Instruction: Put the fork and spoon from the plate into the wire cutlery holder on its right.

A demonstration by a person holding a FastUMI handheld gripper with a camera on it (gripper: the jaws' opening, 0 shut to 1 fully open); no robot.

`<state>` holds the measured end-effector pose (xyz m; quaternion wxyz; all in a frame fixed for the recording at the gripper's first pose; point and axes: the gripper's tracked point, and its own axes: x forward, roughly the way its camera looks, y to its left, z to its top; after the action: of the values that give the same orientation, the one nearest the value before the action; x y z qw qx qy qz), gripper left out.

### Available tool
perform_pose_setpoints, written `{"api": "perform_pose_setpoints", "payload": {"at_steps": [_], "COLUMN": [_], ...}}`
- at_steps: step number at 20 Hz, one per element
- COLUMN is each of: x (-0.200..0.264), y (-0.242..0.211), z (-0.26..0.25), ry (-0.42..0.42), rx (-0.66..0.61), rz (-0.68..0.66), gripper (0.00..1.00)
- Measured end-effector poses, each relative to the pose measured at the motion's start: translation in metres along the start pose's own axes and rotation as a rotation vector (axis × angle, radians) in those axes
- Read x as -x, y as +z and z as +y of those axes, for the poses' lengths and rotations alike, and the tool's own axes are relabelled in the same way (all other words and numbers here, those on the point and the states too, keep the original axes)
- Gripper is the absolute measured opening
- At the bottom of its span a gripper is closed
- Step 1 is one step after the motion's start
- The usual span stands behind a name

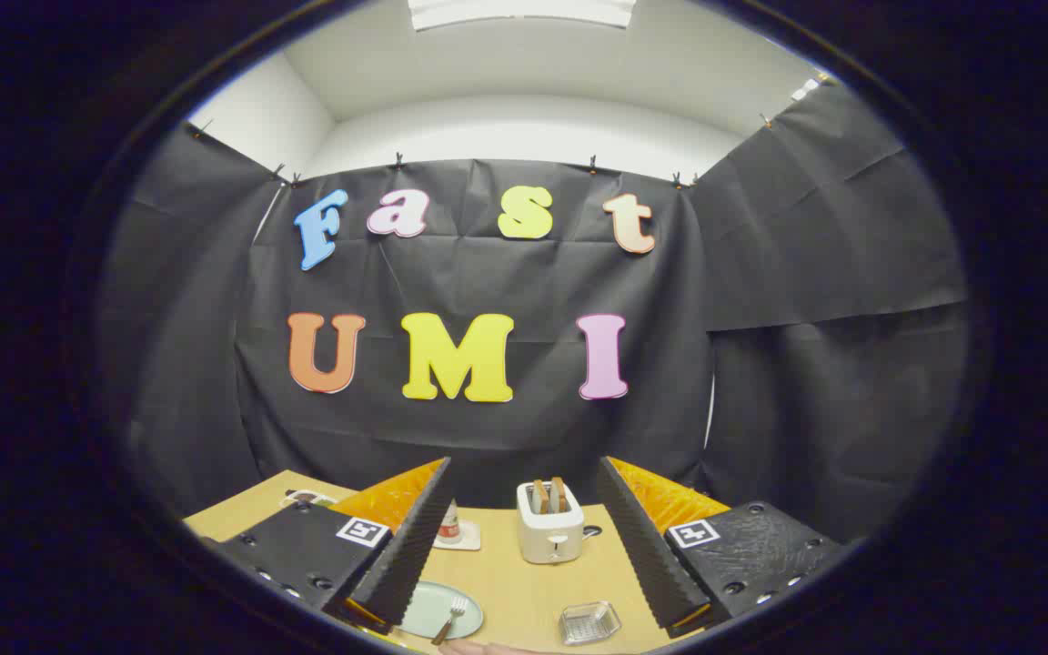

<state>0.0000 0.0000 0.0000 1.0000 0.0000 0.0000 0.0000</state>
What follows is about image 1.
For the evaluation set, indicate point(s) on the black backdrop cloth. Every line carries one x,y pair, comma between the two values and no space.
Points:
506,277

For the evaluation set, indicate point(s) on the ceiling light panel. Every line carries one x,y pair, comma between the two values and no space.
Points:
524,11

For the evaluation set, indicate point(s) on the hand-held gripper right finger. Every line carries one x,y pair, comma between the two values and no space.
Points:
647,555

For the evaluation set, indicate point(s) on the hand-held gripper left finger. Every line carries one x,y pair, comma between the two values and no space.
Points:
401,555

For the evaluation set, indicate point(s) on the clear water bottle red cap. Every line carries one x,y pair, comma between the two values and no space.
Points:
451,526

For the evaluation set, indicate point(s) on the white toaster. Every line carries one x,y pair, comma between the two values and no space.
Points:
549,537

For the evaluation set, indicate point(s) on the white divided sauce dish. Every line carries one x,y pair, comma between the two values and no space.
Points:
306,498

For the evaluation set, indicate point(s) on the light green plate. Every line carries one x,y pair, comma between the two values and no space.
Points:
428,608

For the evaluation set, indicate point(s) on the white square coaster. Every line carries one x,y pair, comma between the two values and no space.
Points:
469,544

